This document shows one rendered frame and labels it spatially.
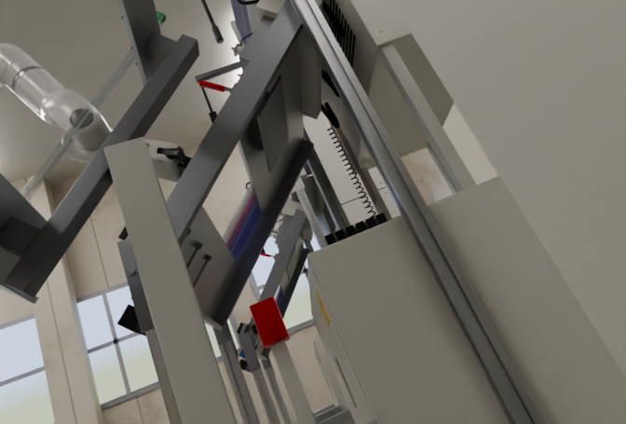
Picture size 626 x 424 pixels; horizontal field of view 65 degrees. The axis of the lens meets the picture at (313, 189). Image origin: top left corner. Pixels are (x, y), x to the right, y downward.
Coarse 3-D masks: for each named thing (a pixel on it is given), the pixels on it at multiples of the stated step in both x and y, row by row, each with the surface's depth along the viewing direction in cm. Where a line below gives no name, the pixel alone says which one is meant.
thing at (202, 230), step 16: (192, 224) 107; (208, 224) 117; (192, 240) 111; (208, 240) 121; (208, 256) 124; (224, 256) 139; (192, 272) 119; (208, 272) 131; (224, 272) 146; (208, 288) 137; (224, 288) 152; (208, 304) 143
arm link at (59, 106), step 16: (16, 80) 114; (32, 80) 113; (48, 80) 115; (32, 96) 113; (48, 96) 111; (64, 96) 104; (80, 96) 105; (48, 112) 103; (64, 112) 102; (80, 112) 102; (96, 112) 103; (64, 128) 101; (96, 128) 101; (80, 144) 104; (96, 144) 104
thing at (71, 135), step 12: (132, 60) 84; (120, 72) 82; (108, 84) 81; (96, 96) 80; (96, 108) 80; (84, 120) 78; (72, 132) 76; (60, 144) 75; (48, 156) 74; (60, 156) 75; (48, 168) 74; (36, 180) 72; (24, 192) 71
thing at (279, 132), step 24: (288, 72) 130; (264, 96) 113; (288, 96) 139; (264, 120) 114; (288, 120) 149; (240, 144) 118; (264, 144) 122; (288, 144) 160; (264, 168) 143; (288, 168) 172; (264, 192) 154; (264, 216) 166
